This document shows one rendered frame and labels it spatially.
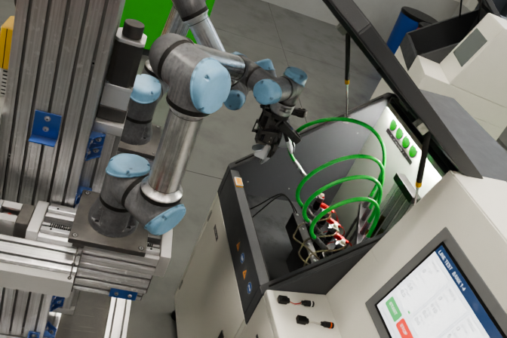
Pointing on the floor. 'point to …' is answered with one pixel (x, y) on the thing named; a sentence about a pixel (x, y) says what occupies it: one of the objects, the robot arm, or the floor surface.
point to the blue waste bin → (411, 16)
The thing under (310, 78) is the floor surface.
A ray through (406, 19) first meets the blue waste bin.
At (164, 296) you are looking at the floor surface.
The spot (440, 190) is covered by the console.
